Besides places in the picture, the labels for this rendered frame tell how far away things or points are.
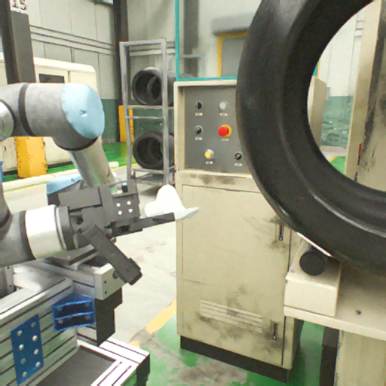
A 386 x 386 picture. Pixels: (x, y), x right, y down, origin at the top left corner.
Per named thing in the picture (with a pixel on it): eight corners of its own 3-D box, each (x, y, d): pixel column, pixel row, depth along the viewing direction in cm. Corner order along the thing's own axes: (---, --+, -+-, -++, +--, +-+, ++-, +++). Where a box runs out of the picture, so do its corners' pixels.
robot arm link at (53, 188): (56, 209, 125) (52, 171, 122) (94, 209, 125) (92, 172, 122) (41, 220, 114) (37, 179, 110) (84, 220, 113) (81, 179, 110)
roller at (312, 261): (335, 223, 93) (317, 217, 95) (341, 207, 92) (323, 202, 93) (321, 280, 63) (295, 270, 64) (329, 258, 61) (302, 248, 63)
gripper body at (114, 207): (138, 177, 53) (53, 192, 50) (149, 233, 52) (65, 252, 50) (135, 184, 60) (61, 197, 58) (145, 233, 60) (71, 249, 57)
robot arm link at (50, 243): (32, 261, 49) (44, 257, 57) (67, 253, 50) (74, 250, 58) (22, 207, 49) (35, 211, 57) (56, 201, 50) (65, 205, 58)
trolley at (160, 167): (171, 178, 594) (169, 55, 545) (205, 182, 569) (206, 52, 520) (125, 195, 477) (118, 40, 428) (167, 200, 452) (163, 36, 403)
